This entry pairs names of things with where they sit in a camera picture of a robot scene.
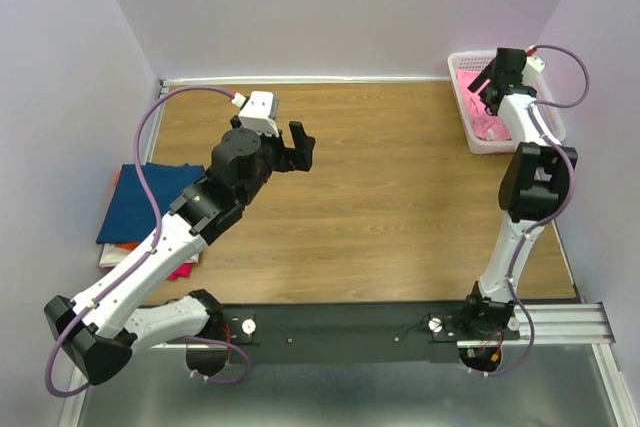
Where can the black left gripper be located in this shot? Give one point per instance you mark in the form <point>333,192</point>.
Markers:
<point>297,158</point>

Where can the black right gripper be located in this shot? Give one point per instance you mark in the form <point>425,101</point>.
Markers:
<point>484,75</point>

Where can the pink t shirt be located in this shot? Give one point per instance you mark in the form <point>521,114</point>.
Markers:
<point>484,126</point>

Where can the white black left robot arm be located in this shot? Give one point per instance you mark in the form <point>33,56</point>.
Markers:
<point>101,328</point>

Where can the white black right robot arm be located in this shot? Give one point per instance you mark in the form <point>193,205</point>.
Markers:
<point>535,189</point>

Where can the white plastic basket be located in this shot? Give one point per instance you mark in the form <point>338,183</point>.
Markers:
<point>526,116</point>

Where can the folded navy blue t shirt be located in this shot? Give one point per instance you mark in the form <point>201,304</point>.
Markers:
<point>130,217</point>

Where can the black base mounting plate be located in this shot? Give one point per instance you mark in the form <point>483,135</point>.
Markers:
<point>339,333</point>

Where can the folded white t shirt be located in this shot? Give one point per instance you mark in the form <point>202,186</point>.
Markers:
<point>111,256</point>

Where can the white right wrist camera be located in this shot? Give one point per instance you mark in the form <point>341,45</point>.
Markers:
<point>534,65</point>

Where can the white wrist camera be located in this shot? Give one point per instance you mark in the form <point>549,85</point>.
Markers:
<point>534,65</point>
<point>258,112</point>

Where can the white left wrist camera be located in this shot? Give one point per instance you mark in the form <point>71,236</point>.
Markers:
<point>258,112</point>

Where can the aluminium frame rail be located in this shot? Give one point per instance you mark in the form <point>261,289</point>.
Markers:
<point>554,324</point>

